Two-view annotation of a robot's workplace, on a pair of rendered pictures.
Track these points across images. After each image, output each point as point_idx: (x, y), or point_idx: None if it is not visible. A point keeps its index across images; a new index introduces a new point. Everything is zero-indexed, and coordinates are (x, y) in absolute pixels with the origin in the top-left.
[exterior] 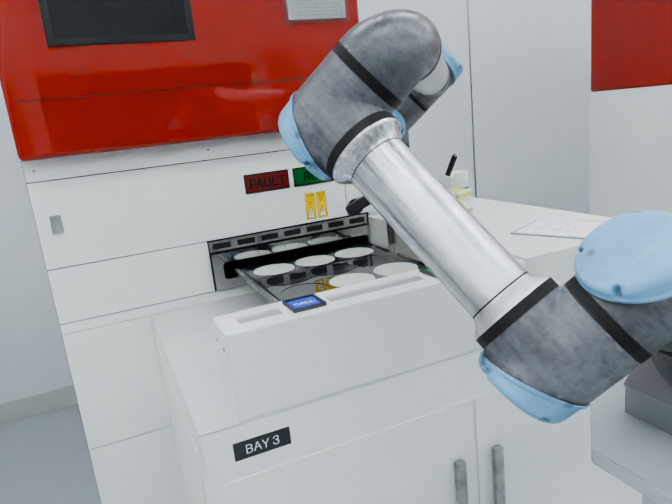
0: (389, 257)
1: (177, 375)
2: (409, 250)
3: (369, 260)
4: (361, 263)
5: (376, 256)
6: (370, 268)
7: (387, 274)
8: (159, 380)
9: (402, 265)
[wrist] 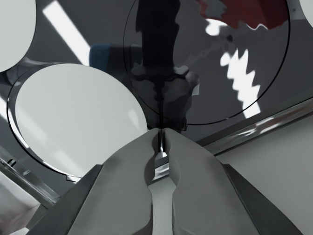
0: (225, 109)
1: None
2: (259, 167)
3: (213, 38)
4: (177, 4)
5: (261, 63)
6: (92, 51)
7: (25, 109)
8: None
9: (112, 146)
